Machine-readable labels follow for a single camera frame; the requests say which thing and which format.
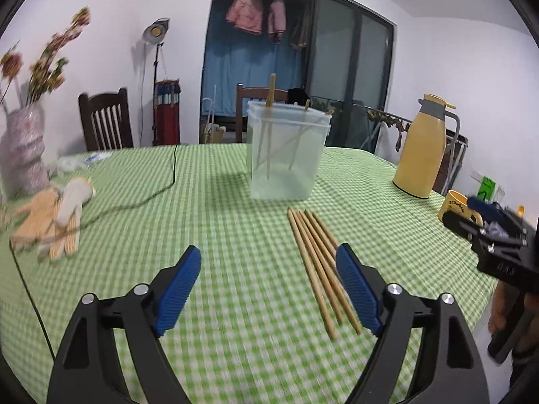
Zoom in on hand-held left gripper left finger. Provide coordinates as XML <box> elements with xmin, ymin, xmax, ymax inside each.
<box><xmin>46</xmin><ymin>245</ymin><xmax>202</xmax><ymax>404</ymax></box>

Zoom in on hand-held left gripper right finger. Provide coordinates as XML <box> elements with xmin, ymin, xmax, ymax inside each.
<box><xmin>336</xmin><ymin>243</ymin><xmax>491</xmax><ymax>404</ymax></box>

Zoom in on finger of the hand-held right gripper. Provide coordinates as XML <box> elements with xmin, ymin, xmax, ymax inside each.
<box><xmin>443</xmin><ymin>209</ymin><xmax>481</xmax><ymax>241</ymax></box>
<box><xmin>465</xmin><ymin>196</ymin><xmax>500</xmax><ymax>216</ymax></box>

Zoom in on bunch of wooden chopsticks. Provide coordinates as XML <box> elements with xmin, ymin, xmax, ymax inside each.
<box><xmin>287</xmin><ymin>207</ymin><xmax>363</xmax><ymax>341</ymax></box>

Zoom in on clear plastic container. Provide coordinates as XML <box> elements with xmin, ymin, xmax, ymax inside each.
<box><xmin>246</xmin><ymin>99</ymin><xmax>331</xmax><ymax>201</ymax></box>

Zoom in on light wooden chopstick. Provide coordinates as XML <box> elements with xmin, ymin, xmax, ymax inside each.
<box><xmin>258</xmin><ymin>73</ymin><xmax>278</xmax><ymax>177</ymax></box>
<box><xmin>288</xmin><ymin>99</ymin><xmax>311</xmax><ymax>172</ymax></box>
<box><xmin>257</xmin><ymin>109</ymin><xmax>334</xmax><ymax>167</ymax></box>

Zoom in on person's right hand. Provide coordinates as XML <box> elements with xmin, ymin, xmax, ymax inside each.
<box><xmin>488</xmin><ymin>281</ymin><xmax>523</xmax><ymax>334</ymax></box>

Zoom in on yellow bear mug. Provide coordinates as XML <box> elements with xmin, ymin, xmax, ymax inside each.
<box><xmin>438</xmin><ymin>190</ymin><xmax>485</xmax><ymax>226</ymax></box>

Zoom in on metal drying rack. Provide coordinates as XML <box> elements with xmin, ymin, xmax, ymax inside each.
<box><xmin>354</xmin><ymin>99</ymin><xmax>468</xmax><ymax>196</ymax></box>

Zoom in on green checked tablecloth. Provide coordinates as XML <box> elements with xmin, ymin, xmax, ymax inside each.
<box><xmin>0</xmin><ymin>143</ymin><xmax>500</xmax><ymax>404</ymax></box>

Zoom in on yellow thermos jug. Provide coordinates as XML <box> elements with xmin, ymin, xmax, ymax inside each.
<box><xmin>392</xmin><ymin>94</ymin><xmax>457</xmax><ymax>200</ymax></box>

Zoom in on white knit work glove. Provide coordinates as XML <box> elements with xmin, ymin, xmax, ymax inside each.
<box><xmin>57</xmin><ymin>177</ymin><xmax>96</xmax><ymax>228</ymax></box>

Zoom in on yellow knit work glove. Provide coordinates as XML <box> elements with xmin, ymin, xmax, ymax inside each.
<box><xmin>9</xmin><ymin>186</ymin><xmax>81</xmax><ymax>262</ymax></box>

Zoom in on white folding rack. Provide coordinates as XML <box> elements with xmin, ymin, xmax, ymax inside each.
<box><xmin>201</xmin><ymin>97</ymin><xmax>226</xmax><ymax>144</ymax></box>

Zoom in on crumpled white cloth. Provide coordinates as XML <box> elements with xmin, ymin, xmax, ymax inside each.
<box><xmin>47</xmin><ymin>154</ymin><xmax>91</xmax><ymax>173</ymax></box>

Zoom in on red fabric hanging decoration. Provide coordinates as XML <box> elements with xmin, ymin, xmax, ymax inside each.
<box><xmin>152</xmin><ymin>78</ymin><xmax>182</xmax><ymax>146</ymax></box>

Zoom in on dark wooden chair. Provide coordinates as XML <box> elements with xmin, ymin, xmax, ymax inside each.
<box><xmin>78</xmin><ymin>88</ymin><xmax>134</xmax><ymax>152</ymax></box>
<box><xmin>235</xmin><ymin>84</ymin><xmax>291</xmax><ymax>144</ymax></box>

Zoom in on sliding glass door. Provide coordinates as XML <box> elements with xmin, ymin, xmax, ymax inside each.
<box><xmin>307</xmin><ymin>0</ymin><xmax>394</xmax><ymax>154</ymax></box>

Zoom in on pink textured vase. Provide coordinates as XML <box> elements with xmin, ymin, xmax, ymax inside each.
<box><xmin>0</xmin><ymin>103</ymin><xmax>50</xmax><ymax>196</ymax></box>

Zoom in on blue curtain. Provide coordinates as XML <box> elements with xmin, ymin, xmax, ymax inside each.
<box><xmin>201</xmin><ymin>21</ymin><xmax>310</xmax><ymax>144</ymax></box>

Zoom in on studio light on stand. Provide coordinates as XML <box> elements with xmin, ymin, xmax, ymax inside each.
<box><xmin>141</xmin><ymin>18</ymin><xmax>171</xmax><ymax>147</ymax></box>

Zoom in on tall dried rose stems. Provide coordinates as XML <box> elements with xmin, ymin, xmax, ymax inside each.
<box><xmin>25</xmin><ymin>6</ymin><xmax>91</xmax><ymax>106</ymax></box>

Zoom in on small pink jacket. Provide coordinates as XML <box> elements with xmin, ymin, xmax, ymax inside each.
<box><xmin>268</xmin><ymin>0</ymin><xmax>288</xmax><ymax>43</ymax></box>

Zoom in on large pink jacket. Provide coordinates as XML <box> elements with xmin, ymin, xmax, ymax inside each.
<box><xmin>226</xmin><ymin>0</ymin><xmax>264</xmax><ymax>35</ymax></box>

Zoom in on string of dried food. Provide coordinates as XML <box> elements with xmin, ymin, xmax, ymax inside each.
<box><xmin>366</xmin><ymin>108</ymin><xmax>411</xmax><ymax>152</ymax></box>

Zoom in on black cable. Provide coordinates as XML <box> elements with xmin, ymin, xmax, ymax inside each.
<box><xmin>8</xmin><ymin>144</ymin><xmax>178</xmax><ymax>358</ymax></box>

